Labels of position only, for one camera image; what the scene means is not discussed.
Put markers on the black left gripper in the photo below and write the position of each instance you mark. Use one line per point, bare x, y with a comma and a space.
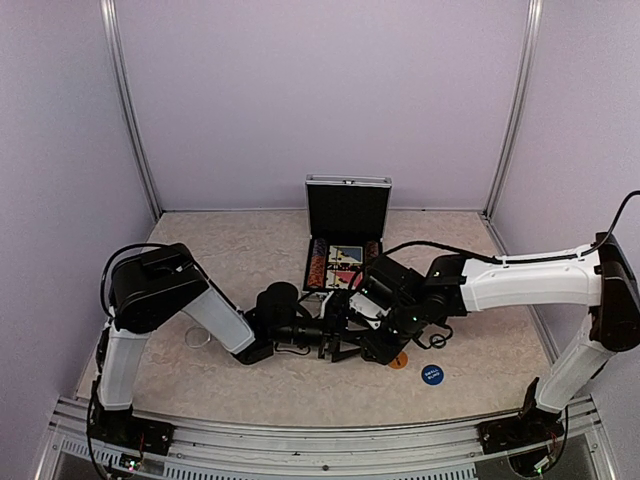
336, 332

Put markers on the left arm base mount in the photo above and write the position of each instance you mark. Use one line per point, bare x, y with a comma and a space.
134, 433

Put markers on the red playing card deck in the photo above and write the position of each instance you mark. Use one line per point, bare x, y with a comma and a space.
338, 279

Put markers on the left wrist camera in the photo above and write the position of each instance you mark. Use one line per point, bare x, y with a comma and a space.
332, 305

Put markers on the front aluminium rail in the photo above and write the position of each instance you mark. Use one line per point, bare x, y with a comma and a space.
206, 449

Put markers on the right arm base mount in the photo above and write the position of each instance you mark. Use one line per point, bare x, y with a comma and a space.
502, 435

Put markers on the orange big blind button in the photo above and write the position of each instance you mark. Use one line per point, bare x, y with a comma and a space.
399, 362

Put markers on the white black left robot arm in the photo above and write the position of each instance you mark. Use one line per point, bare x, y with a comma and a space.
145, 285

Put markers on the left aluminium frame post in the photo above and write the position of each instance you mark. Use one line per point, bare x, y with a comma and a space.
109, 16

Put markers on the blue playing card deck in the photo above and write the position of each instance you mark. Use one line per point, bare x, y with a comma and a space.
351, 255

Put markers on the blue small blind button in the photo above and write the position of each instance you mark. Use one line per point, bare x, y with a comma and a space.
432, 375

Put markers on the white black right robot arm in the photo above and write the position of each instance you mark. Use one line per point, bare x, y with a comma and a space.
401, 303

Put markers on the aluminium frame post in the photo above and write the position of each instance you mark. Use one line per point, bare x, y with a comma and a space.
109, 16
526, 63

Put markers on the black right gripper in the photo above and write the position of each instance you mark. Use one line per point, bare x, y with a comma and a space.
382, 352

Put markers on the aluminium poker set case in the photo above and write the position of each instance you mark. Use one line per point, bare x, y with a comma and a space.
345, 211

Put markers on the right chip row in case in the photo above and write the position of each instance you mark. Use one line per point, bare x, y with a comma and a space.
371, 251

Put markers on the right aluminium frame post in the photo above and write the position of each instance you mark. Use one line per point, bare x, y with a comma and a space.
526, 63

